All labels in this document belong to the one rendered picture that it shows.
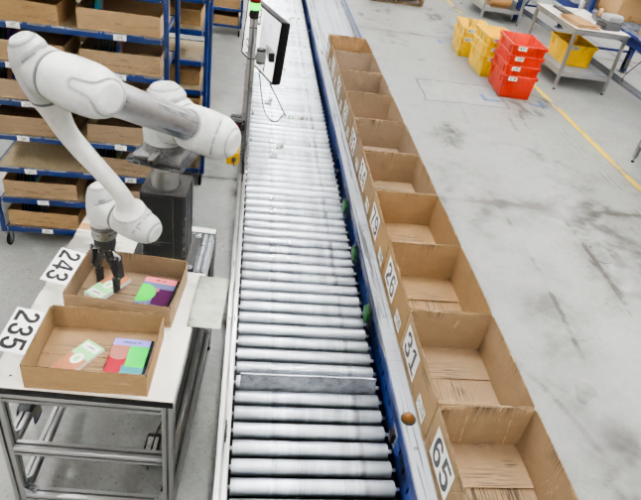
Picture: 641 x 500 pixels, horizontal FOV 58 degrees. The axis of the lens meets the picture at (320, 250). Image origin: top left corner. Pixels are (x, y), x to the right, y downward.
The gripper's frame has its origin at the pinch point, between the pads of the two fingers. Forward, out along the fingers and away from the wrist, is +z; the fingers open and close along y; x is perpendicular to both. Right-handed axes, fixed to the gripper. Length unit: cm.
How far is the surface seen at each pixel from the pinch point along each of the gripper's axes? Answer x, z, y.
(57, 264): -8.3, -4.3, -16.5
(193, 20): 193, -36, -119
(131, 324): -9.7, 3.1, 20.6
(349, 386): 14, 5, 96
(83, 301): -13.8, -0.8, 2.6
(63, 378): -40.9, 1.2, 22.9
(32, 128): 69, 4, -127
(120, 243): 26.5, 7.1, -20.7
